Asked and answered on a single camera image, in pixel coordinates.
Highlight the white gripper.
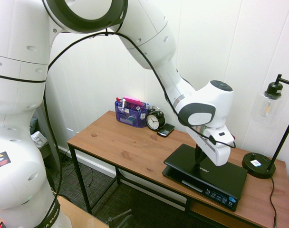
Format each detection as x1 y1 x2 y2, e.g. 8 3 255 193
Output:
185 123 233 167

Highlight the black cable along robot arm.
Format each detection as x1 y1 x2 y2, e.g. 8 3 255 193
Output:
0 28 237 228

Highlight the black power cord on floor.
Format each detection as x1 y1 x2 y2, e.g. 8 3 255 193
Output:
60 152 95 189

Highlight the black laptop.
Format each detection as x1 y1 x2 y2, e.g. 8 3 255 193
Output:
161 143 248 213

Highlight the purple mesh desk organizer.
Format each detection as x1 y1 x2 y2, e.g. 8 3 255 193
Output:
114 98 150 129

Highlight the black twin-bell alarm clock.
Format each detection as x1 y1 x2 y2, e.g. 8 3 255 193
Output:
145 105 166 131

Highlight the black desk lamp glass shade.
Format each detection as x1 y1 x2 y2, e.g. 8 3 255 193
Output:
241 74 289 180

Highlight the black metal table clamp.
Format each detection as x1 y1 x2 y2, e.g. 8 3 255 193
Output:
106 208 134 228

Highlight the fibreboard robot mounting table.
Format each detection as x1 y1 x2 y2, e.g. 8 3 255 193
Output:
56 195 110 228

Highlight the black mobile phone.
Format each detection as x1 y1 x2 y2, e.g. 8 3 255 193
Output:
156 123 176 138

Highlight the pink sticky note pad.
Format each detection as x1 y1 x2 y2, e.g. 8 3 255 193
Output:
123 95 143 107

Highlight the white patterned box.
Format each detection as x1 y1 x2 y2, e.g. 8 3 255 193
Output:
31 132 48 149

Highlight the teal grey cushion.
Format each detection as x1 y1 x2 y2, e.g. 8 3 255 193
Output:
30 116 39 131

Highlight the wooden desk black metal frame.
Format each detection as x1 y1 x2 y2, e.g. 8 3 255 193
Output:
66 110 288 228

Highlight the black lamp power cord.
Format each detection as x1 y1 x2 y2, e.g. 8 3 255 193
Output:
269 176 279 228

